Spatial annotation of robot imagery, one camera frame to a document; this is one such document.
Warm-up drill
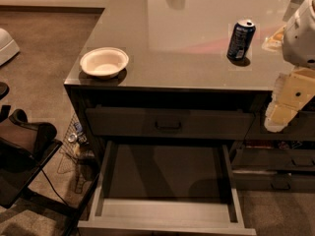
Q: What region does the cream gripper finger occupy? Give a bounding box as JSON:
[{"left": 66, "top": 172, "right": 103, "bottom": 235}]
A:
[
  {"left": 264, "top": 102, "right": 297, "bottom": 133},
  {"left": 273, "top": 68, "right": 315, "bottom": 111}
]

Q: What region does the blue pepsi can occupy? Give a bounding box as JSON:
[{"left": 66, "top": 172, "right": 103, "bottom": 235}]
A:
[{"left": 226, "top": 19, "right": 256, "bottom": 61}]

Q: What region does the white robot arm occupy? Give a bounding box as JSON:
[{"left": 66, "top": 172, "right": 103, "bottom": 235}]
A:
[{"left": 262, "top": 0, "right": 315, "bottom": 133}]

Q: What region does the grey right top drawer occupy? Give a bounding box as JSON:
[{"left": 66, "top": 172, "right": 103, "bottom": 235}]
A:
[{"left": 246, "top": 111, "right": 315, "bottom": 142}]

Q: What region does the grey right bottom drawer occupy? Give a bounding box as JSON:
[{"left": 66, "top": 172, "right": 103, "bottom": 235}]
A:
[{"left": 234, "top": 173, "right": 315, "bottom": 193}]

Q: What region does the open grey middle drawer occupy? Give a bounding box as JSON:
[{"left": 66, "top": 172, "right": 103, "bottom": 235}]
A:
[{"left": 78, "top": 142, "right": 256, "bottom": 236}]

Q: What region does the grey cabinet with glass top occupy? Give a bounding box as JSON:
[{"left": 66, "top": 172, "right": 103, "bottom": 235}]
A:
[{"left": 63, "top": 0, "right": 315, "bottom": 169}]

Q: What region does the white paper bowl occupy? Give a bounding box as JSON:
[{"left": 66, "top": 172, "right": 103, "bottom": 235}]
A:
[{"left": 80, "top": 47, "right": 129, "bottom": 78}]

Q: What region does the black office chair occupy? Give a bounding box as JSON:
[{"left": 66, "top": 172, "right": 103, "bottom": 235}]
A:
[{"left": 0, "top": 81, "right": 99, "bottom": 236}]

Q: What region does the white object on floor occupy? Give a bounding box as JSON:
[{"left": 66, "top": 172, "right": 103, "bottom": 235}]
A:
[{"left": 0, "top": 29, "right": 20, "bottom": 66}]

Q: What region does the black drawer handle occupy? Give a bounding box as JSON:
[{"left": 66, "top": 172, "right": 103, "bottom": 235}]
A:
[{"left": 155, "top": 120, "right": 181, "bottom": 131}]

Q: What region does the wire mesh waste basket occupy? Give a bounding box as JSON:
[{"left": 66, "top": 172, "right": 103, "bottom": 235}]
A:
[{"left": 57, "top": 114, "right": 97, "bottom": 194}]

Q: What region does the black cable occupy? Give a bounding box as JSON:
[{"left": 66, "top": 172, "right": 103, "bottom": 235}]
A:
[{"left": 38, "top": 167, "right": 72, "bottom": 208}]

